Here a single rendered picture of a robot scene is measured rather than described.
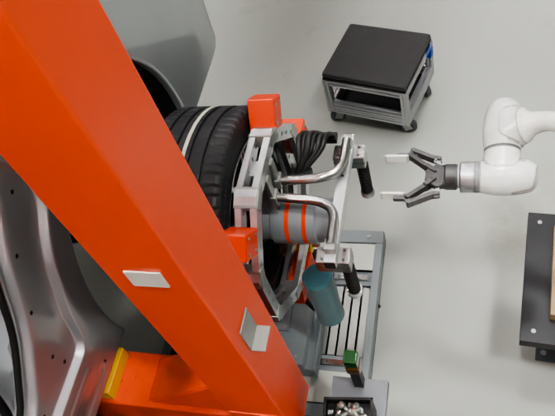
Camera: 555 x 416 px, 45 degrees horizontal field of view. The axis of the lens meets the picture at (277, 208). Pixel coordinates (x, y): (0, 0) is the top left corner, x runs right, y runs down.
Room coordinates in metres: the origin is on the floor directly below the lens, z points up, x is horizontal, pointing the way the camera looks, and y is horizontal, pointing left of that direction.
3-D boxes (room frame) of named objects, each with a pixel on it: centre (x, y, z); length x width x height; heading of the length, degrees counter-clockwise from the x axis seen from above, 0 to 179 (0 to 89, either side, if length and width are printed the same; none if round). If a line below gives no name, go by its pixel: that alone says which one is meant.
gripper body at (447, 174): (1.09, -0.47, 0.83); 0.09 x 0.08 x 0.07; 62
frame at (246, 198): (1.16, 0.01, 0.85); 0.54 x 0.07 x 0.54; 152
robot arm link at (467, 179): (1.06, -0.54, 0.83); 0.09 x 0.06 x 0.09; 152
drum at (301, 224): (1.12, -0.05, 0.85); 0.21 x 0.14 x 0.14; 62
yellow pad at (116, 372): (0.99, 0.67, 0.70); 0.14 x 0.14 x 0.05; 62
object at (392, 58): (2.19, -0.67, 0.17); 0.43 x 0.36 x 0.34; 46
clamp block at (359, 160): (1.21, -0.25, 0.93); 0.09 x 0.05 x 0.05; 62
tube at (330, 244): (1.01, -0.05, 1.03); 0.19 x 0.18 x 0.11; 62
